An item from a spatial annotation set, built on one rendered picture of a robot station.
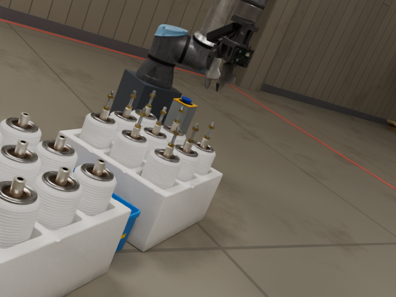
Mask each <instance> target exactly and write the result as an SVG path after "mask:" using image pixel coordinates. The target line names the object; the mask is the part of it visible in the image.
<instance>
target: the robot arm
mask: <svg viewBox="0 0 396 297"><path fill-rule="evenodd" d="M267 1H268V0H213V1H212V3H211V6H210V8H209V10H208V12H207V15H206V17H205V19H204V22H203V24H202V27H201V29H200V30H199V31H196V32H195V33H194V35H193V36H189V35H188V31H187V30H185V29H182V28H179V27H175V26H172V25H166V24H161V25H160V26H159V27H158V29H157V31H156V33H155V34H154V35H155V36H154V39H153V42H152V44H151V47H150V50H149V52H148V55H147V58H146V59H145V61H144V62H143V63H142V64H141V66H140V67H139V69H138V70H137V72H136V76H137V77H138V78H139V79H141V80H143V81H145V82H147V83H149V84H151V85H155V86H157V87H160V88H165V89H171V87H172V85H173V74H174V67H175V65H176V63H179V64H182V65H185V66H187V67H190V68H192V69H194V70H197V71H198V72H203V73H205V78H204V82H205V88H207V89H208V87H209V85H210V83H211V80H218V79H219V80H218V82H217V83H216V91H217V92H218V91H220V90H221V89H222V88H223V86H224V85H225V84H231V85H232V84H234V83H235V80H236V79H235V76H234V75H233V71H234V69H235V67H236V66H237V65H238V66H241V67H244V68H245V67H246V68H247V67H248V65H249V63H250V60H251V58H252V55H253V53H254V51H255V50H253V49H251V45H250V47H249V42H250V39H251V37H252V35H253V33H254V32H256V33H257V32H258V30H259V28H258V27H256V25H255V24H257V23H258V22H259V19H260V16H261V14H262V12H263V10H264V8H265V5H266V3H267ZM232 13H233V14H234V15H232V17H231V20H232V21H235V22H236V23H234V22H232V23H231V24H228V25H227V23H228V21H229V19H230V16H231V14H232ZM221 58H223V60H225V61H227V62H225V63H223V65H222V73H221V74H220V71H219V67H220V65H221V63H222V60H221Z"/></svg>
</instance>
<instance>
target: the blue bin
mask: <svg viewBox="0 0 396 297"><path fill-rule="evenodd" d="M112 198H113V199H114V200H117V201H118V202H120V203H122V204H123V205H125V206H126V207H128V208H129V209H130V210H131V213H130V216H129V218H128V221H127V224H126V226H125V228H124V231H123V234H122V236H121V239H120V241H119V244H118V246H117V249H116V251H115V252H117V251H119V250H121V249H122V248H123V246H124V244H125V242H126V240H127V238H128V236H129V233H130V231H131V229H132V227H133V224H134V222H135V221H136V218H137V217H139V215H140V212H141V211H140V209H138V208H137V207H135V206H134V205H132V204H131V203H129V202H128V201H126V200H124V199H123V198H121V197H120V196H118V195H116V194H115V193H113V195H112Z"/></svg>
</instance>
